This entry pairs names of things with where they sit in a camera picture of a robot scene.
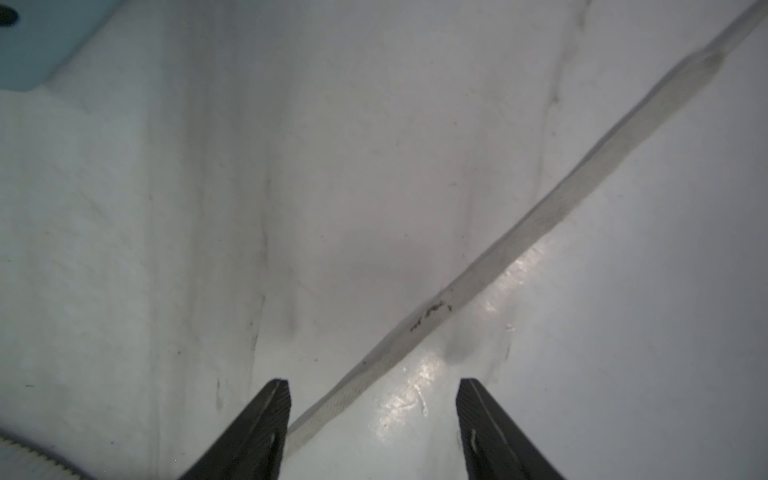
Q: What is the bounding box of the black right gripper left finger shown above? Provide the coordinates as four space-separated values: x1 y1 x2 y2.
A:
181 378 292 480

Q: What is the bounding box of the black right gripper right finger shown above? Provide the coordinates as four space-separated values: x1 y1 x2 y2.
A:
455 378 563 480

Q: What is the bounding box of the white sneaker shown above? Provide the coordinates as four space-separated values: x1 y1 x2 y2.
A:
284 1 767 457

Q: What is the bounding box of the light blue plastic basket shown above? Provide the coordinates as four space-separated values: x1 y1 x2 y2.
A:
1 0 122 92

